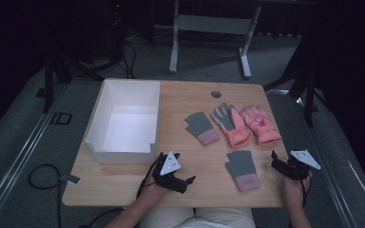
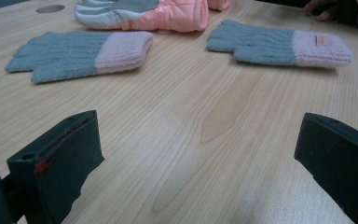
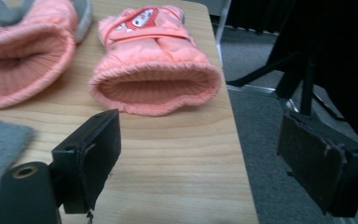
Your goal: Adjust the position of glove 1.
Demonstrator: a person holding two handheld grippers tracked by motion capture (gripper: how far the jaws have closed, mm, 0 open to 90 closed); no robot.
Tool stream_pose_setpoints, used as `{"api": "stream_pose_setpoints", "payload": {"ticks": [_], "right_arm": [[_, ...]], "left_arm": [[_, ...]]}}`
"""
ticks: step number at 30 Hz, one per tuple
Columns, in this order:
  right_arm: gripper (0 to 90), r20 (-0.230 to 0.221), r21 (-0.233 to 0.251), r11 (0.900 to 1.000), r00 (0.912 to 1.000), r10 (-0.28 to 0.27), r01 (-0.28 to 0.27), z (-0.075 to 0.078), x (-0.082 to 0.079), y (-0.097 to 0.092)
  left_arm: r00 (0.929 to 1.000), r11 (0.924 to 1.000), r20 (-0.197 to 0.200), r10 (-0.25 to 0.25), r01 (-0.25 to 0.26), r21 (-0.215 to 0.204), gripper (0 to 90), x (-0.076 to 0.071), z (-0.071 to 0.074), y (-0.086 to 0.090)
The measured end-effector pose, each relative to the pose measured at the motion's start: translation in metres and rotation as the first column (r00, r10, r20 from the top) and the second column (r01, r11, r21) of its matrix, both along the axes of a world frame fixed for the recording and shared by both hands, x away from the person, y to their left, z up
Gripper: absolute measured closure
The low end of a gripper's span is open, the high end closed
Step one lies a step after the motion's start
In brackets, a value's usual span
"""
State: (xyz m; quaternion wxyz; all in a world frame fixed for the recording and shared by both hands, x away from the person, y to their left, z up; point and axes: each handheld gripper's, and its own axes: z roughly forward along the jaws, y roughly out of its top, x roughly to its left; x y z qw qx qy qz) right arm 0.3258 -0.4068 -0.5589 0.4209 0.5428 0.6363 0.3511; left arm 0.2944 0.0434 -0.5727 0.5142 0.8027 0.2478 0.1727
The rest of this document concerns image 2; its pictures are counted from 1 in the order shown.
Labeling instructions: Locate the labelled blue pink knit glove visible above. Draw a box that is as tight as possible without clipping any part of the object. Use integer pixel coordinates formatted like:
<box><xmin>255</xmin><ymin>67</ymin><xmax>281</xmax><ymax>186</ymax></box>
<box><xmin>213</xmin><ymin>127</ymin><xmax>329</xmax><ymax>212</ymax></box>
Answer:
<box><xmin>206</xmin><ymin>19</ymin><xmax>354</xmax><ymax>69</ymax></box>

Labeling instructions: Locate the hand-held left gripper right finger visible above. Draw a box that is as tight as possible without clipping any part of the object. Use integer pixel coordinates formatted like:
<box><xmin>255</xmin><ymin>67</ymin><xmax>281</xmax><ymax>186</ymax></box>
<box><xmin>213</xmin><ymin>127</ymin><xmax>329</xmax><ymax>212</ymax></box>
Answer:
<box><xmin>294</xmin><ymin>112</ymin><xmax>358</xmax><ymax>224</ymax></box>

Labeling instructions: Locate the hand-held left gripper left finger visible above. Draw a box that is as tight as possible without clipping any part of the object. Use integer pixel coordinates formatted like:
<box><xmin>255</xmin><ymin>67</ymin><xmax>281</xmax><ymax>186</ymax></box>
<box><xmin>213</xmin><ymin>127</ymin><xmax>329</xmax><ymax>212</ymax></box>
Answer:
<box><xmin>7</xmin><ymin>109</ymin><xmax>105</xmax><ymax>224</ymax></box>

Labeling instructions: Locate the round grey table grommet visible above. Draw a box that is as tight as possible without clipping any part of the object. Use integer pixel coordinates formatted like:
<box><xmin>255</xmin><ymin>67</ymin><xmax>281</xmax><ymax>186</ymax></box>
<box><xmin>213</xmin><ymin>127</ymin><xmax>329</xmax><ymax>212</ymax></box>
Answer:
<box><xmin>35</xmin><ymin>4</ymin><xmax>66</xmax><ymax>14</ymax></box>

